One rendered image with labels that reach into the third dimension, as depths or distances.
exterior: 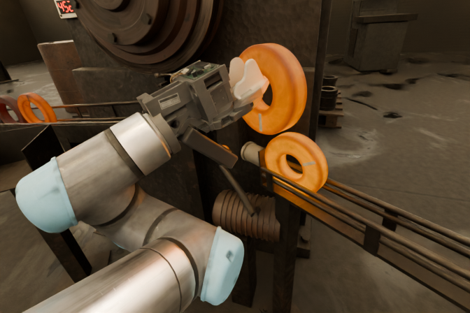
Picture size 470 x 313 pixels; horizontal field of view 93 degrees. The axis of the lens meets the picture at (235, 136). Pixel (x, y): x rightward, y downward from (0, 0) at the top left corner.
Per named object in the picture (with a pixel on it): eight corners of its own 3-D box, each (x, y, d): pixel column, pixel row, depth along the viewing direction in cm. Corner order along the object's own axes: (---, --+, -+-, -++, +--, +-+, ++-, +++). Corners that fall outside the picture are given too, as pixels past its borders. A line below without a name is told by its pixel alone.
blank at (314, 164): (288, 191, 61) (280, 198, 59) (263, 140, 61) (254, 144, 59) (340, 188, 48) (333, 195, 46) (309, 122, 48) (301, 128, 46)
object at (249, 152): (256, 156, 70) (254, 138, 68) (278, 165, 64) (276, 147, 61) (241, 163, 67) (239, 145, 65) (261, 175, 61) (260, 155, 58)
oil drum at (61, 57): (91, 98, 365) (68, 38, 323) (120, 100, 347) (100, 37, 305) (55, 112, 316) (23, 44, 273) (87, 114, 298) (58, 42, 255)
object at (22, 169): (55, 265, 111) (-38, 137, 77) (112, 249, 117) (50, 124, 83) (36, 311, 93) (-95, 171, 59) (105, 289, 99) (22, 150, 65)
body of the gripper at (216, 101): (230, 61, 29) (147, 109, 25) (247, 116, 34) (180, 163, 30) (201, 57, 35) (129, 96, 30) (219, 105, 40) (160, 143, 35)
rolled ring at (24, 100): (11, 104, 105) (19, 101, 107) (40, 137, 110) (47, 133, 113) (25, 87, 96) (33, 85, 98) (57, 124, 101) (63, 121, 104)
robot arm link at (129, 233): (162, 274, 33) (123, 249, 25) (112, 242, 37) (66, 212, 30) (192, 225, 37) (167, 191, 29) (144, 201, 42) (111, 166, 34)
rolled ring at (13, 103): (7, 95, 102) (15, 92, 104) (-15, 98, 108) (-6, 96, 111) (31, 131, 109) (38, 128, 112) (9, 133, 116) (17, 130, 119)
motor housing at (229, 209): (233, 272, 102) (223, 179, 77) (282, 287, 95) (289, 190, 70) (224, 304, 91) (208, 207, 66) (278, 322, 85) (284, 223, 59)
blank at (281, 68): (240, 46, 44) (226, 47, 42) (308, 38, 32) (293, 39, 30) (247, 121, 49) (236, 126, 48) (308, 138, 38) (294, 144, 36)
